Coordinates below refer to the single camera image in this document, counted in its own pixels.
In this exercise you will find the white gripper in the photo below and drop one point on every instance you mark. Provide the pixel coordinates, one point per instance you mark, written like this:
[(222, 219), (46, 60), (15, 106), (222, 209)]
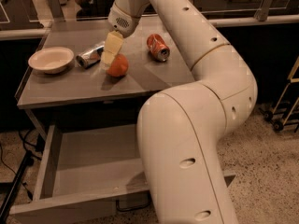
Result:
[(125, 21)]

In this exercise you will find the orange fruit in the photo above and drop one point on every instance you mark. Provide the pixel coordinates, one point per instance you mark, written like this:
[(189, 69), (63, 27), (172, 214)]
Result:
[(119, 67)]

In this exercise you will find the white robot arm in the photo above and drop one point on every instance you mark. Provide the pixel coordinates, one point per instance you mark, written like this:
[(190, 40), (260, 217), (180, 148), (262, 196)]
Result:
[(178, 128)]

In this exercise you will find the open grey top drawer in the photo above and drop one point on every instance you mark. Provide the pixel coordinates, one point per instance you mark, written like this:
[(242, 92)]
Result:
[(83, 174)]

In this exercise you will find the crushed silver blue can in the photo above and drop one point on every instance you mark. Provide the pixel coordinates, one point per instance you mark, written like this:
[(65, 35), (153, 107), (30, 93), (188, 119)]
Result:
[(91, 55)]

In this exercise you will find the grey cabinet counter unit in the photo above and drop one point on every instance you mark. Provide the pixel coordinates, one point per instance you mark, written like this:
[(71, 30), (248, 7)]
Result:
[(77, 85)]

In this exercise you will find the crushed red soda can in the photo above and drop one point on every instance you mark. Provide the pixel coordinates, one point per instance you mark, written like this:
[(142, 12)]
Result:
[(157, 47)]

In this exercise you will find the white ceramic bowl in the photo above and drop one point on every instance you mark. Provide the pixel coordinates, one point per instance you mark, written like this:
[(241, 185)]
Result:
[(51, 60)]

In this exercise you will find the black stand leg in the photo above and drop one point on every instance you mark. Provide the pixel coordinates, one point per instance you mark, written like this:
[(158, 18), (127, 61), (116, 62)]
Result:
[(13, 187)]

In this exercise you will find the dark metal drawer handle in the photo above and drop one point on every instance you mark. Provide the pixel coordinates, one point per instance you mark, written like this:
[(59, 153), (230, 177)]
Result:
[(132, 202)]

